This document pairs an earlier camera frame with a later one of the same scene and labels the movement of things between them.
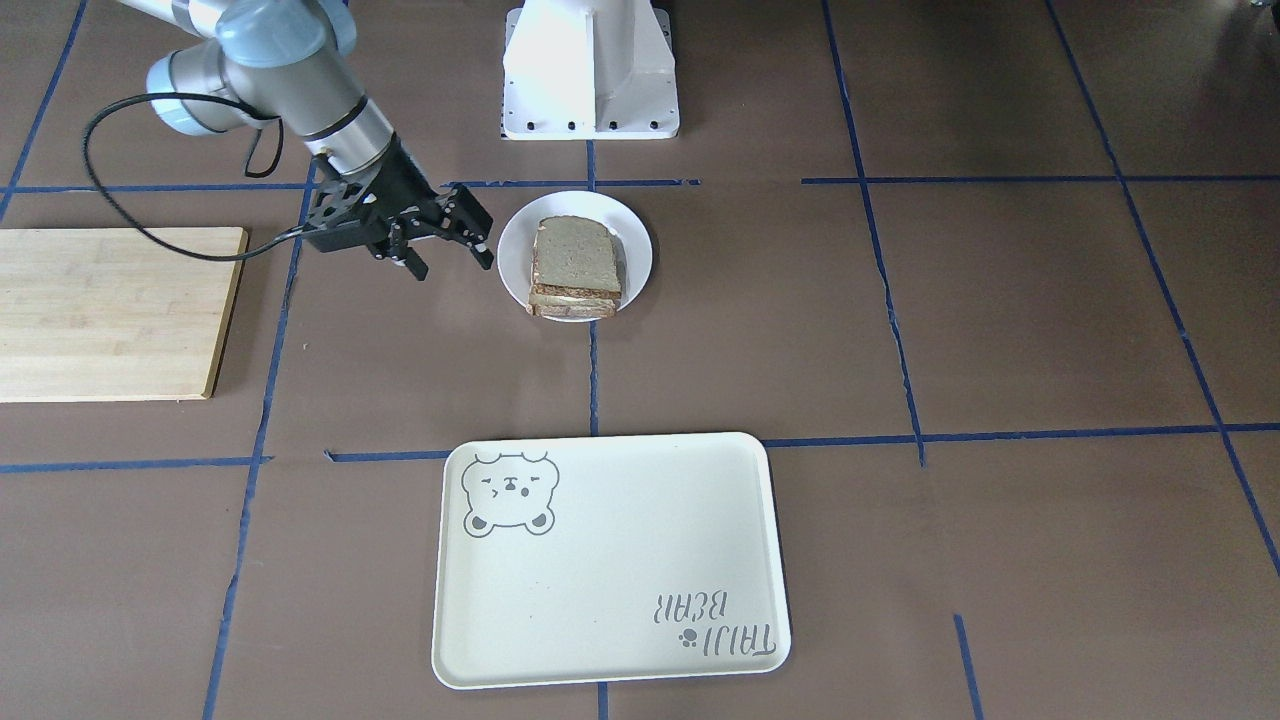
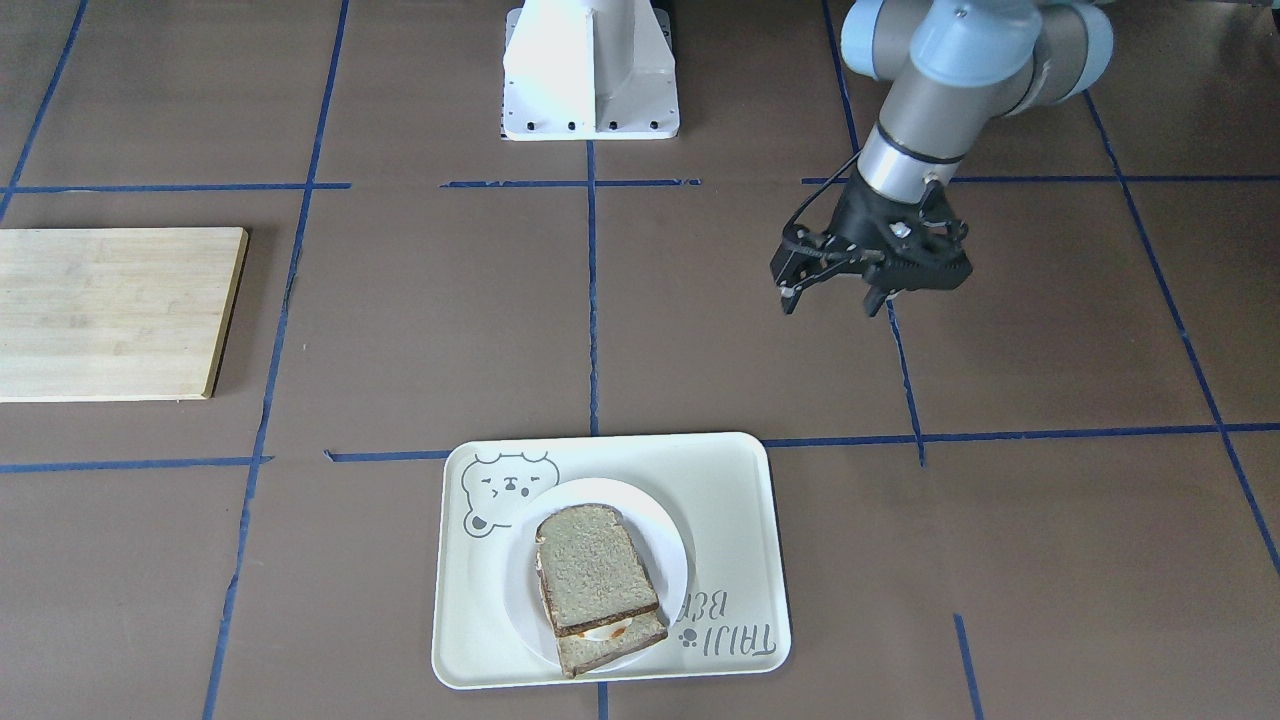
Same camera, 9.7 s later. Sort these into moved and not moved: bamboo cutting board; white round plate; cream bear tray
Moved: white round plate
Not moved: cream bear tray; bamboo cutting board
